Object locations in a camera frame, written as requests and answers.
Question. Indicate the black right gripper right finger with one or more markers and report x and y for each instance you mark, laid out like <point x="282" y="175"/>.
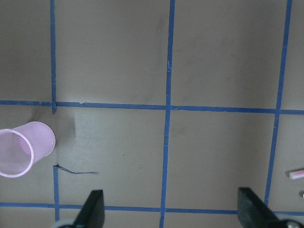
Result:
<point x="252" y="212"/>

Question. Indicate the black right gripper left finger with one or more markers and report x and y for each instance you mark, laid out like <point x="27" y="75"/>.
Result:
<point x="92" y="214"/>

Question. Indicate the pink highlighter pen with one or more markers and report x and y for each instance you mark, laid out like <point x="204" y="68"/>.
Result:
<point x="295" y="174"/>

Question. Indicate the pink mesh cup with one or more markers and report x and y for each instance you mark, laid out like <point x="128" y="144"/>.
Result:
<point x="23" y="146"/>

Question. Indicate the loose blue thread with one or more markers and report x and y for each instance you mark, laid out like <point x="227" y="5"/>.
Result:
<point x="74" y="172"/>

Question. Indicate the green highlighter pen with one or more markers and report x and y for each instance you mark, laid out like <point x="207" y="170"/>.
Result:
<point x="301" y="194"/>

